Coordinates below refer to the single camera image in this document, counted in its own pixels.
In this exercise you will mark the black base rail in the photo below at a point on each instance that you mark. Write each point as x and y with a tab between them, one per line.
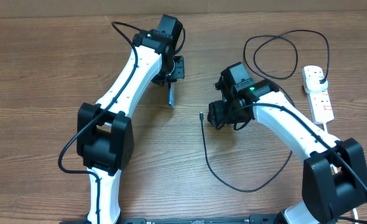
199	220

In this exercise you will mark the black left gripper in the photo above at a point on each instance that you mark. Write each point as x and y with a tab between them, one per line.
179	71

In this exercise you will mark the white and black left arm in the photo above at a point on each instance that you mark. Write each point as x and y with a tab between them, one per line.
105	138

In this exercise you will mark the white USB charger plug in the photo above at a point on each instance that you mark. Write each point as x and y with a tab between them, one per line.
313	85

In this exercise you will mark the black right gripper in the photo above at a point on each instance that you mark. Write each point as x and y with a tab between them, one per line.
218	118

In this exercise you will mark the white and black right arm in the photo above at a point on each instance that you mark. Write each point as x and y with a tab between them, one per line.
334	172

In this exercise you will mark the white power strip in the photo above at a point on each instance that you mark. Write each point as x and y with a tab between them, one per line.
319	103

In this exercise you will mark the black Galaxy smartphone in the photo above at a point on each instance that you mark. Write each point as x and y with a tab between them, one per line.
171	89

